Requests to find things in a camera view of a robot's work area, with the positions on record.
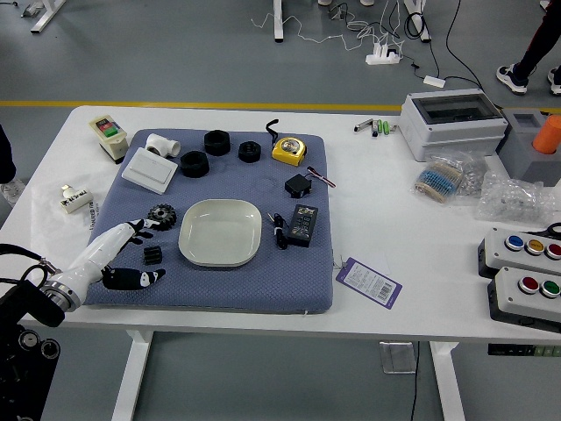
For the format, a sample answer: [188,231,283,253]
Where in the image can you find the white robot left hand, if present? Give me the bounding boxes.
[55,218,167,304]

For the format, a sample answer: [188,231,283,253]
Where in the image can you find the big black gear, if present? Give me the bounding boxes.
[147,203,177,229]

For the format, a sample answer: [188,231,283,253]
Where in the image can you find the big black plastic nut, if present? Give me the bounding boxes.
[180,150,209,178]
[202,129,231,157]

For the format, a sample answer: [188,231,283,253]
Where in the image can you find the small black plastic nut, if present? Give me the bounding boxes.
[238,140,263,164]

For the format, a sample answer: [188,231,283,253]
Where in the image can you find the grey three-button control box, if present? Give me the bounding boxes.
[477,226,561,280]

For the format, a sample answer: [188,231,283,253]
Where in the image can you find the grey two-button control box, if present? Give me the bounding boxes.
[486,266,561,332]

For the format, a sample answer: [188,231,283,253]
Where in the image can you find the clear plastic bag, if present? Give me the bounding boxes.
[30,173,106,264]

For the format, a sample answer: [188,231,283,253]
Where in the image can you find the white labelled adapter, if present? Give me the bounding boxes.
[59,183,92,215]

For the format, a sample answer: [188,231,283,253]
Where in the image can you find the white table leg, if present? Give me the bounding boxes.
[111,329,154,421]
[429,341,466,421]

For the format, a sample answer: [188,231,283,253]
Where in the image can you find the white square dish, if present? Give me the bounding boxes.
[177,198,264,269]

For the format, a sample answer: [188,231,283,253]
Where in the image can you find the white pipe tee fitting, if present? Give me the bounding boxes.
[145,132,182,159]

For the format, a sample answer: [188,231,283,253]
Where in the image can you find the blue-grey quilted mat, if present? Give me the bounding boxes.
[82,127,335,315]

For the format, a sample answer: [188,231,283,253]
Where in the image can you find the black digital display meter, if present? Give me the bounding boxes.
[284,203,320,248]

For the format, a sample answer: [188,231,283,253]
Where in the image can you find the yellow tape measure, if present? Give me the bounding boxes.
[264,118,309,167]

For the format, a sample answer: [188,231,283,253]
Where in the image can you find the white background desk leg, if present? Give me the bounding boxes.
[402,0,433,43]
[30,0,67,35]
[273,0,285,43]

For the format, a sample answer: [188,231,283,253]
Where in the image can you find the purple paper tag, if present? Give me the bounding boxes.
[335,256,403,311]

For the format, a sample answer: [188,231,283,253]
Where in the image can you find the white power strip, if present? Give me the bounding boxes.
[366,43,402,66]

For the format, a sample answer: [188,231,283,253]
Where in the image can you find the bag of blue resistors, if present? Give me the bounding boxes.
[411,151,465,205]

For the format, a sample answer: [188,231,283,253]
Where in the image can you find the clear bag of screws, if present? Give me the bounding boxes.
[455,153,492,198]

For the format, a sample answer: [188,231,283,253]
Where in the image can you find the bubble wrap bag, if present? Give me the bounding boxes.
[472,170,561,227]

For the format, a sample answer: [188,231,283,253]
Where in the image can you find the black table control panel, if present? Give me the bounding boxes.
[487,344,561,357]

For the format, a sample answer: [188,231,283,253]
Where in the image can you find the grey foam block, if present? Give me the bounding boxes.
[495,108,561,188]

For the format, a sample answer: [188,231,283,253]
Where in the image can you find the orange cylinder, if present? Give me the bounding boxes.
[532,114,561,155]

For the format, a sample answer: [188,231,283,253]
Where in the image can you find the white wall switch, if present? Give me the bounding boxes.
[121,146,180,195]

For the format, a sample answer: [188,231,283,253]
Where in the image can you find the cream red-green push-button switch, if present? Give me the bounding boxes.
[89,115,129,165]

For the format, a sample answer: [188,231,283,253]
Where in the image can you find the black probe cable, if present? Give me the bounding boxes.
[266,211,290,251]

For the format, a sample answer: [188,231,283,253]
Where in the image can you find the black module with red wires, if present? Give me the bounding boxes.
[283,165,337,199]

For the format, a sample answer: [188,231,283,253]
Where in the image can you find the clear under-table bracket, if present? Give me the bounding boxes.
[379,341,416,375]

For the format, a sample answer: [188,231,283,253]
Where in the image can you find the black under-table cable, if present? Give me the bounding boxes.
[409,341,421,421]

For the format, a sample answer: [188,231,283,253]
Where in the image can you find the white floor cable tangle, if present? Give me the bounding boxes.
[250,0,407,56]

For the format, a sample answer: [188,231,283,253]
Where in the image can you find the grey electrical enclosure box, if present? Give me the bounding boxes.
[399,89,509,162]

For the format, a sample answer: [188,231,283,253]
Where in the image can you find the black floor cable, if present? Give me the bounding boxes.
[405,0,487,96]

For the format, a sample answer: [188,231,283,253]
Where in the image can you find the black-handled scissors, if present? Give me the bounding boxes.
[525,222,561,240]

